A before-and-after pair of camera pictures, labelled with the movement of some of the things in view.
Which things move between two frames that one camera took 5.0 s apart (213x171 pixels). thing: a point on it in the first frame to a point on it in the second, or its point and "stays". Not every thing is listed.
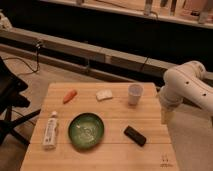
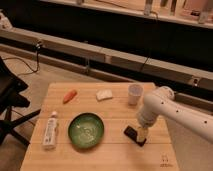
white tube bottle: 51,132 stays
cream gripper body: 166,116 to 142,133
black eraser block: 134,136 stays
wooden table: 99,126 stays
